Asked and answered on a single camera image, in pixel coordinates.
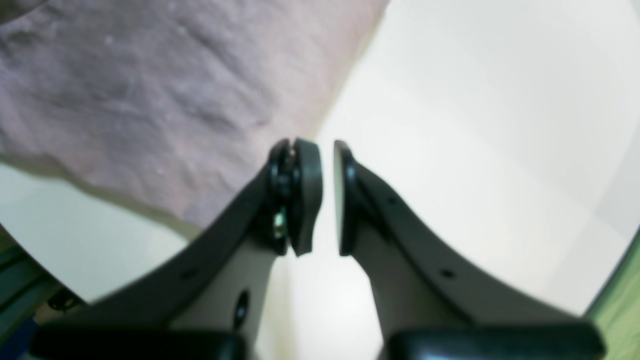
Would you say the green floor mat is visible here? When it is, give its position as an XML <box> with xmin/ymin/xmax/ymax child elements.
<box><xmin>586</xmin><ymin>231</ymin><xmax>640</xmax><ymax>360</ymax></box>

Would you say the mauve pink t-shirt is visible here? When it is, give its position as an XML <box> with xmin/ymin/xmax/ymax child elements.
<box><xmin>0</xmin><ymin>0</ymin><xmax>390</xmax><ymax>233</ymax></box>

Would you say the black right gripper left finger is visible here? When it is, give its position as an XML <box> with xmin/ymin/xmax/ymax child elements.
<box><xmin>30</xmin><ymin>138</ymin><xmax>323</xmax><ymax>360</ymax></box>

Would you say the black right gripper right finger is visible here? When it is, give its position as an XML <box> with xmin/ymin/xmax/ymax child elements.
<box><xmin>333</xmin><ymin>140</ymin><xmax>606</xmax><ymax>360</ymax></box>

